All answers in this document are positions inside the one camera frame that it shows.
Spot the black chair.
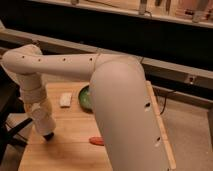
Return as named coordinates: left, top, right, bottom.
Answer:
left=0, top=66, right=32, bottom=164

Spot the orange carrot toy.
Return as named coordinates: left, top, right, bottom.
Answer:
left=89, top=137, right=104, bottom=146

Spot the green bowl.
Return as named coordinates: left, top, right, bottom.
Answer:
left=78, top=85, right=92, bottom=112

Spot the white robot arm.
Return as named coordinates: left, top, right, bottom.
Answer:
left=2, top=44, right=169, bottom=171

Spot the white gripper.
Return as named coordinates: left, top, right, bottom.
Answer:
left=20, top=86, right=52, bottom=117

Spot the black cable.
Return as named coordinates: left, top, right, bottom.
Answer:
left=159, top=87, right=172, bottom=116

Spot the black cube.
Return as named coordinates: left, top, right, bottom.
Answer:
left=43, top=132, right=54, bottom=141

